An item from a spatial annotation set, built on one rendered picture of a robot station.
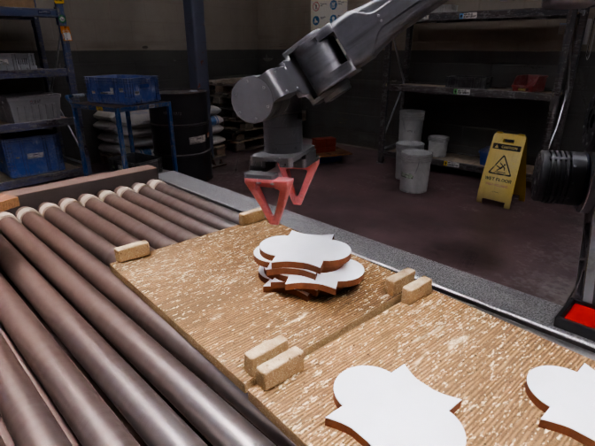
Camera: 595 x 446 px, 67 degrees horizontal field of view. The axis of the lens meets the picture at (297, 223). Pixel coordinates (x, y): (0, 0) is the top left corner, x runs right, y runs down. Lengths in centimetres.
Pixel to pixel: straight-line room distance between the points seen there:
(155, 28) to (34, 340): 570
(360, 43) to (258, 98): 14
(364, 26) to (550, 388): 47
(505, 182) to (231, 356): 376
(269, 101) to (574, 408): 47
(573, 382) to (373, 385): 22
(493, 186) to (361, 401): 379
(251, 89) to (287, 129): 10
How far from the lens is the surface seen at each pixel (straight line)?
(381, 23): 60
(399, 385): 53
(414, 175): 431
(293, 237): 75
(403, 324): 65
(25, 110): 489
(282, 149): 64
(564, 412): 56
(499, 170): 421
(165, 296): 73
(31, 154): 497
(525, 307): 79
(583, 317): 78
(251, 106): 57
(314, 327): 63
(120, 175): 139
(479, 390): 57
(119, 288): 81
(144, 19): 619
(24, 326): 77
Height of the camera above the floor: 129
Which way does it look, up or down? 22 degrees down
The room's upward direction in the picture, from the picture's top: straight up
